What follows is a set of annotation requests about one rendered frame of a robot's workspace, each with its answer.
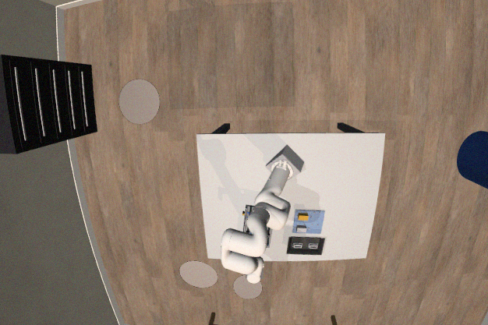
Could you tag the yellow rectangular block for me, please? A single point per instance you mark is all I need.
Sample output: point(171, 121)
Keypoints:
point(303, 216)

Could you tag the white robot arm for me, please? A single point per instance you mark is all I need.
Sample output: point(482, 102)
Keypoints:
point(247, 247)

